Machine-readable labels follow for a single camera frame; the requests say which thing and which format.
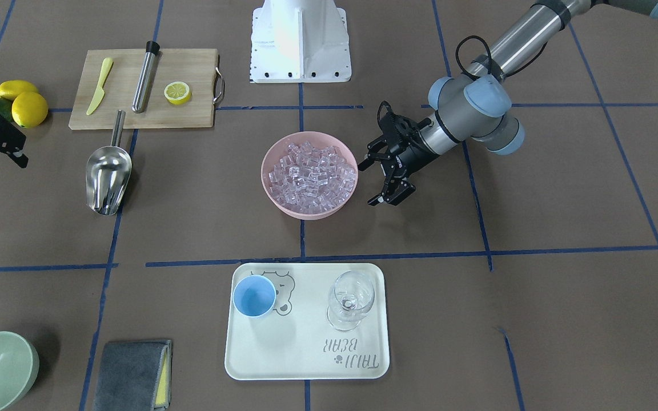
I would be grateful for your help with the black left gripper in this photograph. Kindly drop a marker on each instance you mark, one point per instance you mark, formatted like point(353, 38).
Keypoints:
point(413, 153)

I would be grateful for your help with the metal ice scoop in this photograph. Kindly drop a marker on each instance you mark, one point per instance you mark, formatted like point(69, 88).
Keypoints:
point(107, 173)

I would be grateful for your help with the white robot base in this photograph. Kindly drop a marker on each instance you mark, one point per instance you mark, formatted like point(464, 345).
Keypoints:
point(300, 42)

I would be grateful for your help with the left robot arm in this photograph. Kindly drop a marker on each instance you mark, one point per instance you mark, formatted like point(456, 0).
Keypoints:
point(473, 105)

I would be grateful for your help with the pile of clear ice cubes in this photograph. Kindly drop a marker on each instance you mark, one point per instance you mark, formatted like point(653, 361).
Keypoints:
point(311, 180)

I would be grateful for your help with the light blue plastic cup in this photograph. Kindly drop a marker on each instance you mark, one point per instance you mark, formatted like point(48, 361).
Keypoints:
point(254, 296)

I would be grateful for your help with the whole yellow lemon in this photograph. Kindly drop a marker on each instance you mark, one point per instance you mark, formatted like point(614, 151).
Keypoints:
point(29, 109)

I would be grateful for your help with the pink bowl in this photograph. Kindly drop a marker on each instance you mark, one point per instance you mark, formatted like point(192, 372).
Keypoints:
point(317, 139)

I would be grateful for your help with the clear wine glass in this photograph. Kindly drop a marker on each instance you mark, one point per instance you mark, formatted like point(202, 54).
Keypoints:
point(350, 299)

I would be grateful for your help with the yellow plastic knife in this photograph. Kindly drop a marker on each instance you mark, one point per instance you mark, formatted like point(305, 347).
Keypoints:
point(99, 92)

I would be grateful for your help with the steel cylinder rod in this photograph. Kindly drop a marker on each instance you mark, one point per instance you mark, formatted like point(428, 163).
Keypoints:
point(146, 77)

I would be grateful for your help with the lemon half slice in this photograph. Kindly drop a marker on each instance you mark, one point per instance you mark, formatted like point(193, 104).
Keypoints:
point(177, 93)

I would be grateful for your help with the white bear tray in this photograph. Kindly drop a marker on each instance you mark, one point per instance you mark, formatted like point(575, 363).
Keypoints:
point(295, 340)

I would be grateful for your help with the wooden cutting board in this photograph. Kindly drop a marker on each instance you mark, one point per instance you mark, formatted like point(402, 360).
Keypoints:
point(195, 67)

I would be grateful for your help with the grey folded cloth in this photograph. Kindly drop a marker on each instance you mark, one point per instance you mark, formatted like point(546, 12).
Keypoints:
point(135, 375)

